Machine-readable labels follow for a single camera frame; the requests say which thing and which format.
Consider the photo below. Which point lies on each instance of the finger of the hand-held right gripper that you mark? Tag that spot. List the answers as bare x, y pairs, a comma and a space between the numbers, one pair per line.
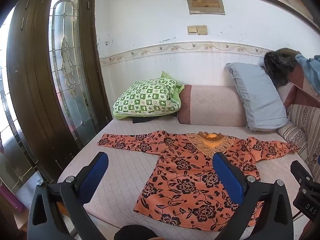
301, 171

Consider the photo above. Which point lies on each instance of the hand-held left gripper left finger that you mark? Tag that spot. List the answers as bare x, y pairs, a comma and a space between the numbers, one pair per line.
96, 172

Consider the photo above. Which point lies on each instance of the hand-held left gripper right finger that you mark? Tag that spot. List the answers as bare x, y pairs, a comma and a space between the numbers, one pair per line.
228, 180

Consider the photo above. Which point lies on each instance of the orange floral blouse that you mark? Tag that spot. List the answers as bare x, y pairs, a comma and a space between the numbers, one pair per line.
187, 180

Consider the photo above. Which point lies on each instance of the striped sofa cushion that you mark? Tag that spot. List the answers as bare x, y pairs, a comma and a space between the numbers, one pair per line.
307, 122

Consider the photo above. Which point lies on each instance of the person's dark clothing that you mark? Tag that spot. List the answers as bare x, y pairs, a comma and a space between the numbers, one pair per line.
136, 233

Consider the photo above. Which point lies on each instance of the beige quilted bolster pillow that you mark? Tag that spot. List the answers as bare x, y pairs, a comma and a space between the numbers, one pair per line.
212, 105

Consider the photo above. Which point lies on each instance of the brown patterned cloth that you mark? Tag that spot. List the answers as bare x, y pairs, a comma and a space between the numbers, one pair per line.
297, 90

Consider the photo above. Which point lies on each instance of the light blue pillow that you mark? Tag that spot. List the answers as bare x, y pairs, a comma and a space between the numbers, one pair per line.
260, 100

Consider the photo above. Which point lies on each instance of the purple plastic object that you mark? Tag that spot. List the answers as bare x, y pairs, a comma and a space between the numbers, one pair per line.
12, 197

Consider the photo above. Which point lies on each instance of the green patterned pillow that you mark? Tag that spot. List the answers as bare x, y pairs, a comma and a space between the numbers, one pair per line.
147, 97

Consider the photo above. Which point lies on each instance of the blue denim cloth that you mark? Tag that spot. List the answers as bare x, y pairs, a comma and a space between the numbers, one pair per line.
311, 70

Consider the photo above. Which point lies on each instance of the dark fur garment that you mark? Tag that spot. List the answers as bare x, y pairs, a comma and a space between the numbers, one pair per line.
280, 65

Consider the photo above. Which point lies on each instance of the wooden door with stained glass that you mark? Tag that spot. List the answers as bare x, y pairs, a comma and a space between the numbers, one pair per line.
37, 80

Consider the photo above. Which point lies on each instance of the gold wall switch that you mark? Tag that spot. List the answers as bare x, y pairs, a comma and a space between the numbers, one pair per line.
202, 29
192, 30

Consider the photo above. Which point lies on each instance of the framed wall plaque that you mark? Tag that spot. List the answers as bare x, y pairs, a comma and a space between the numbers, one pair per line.
205, 2

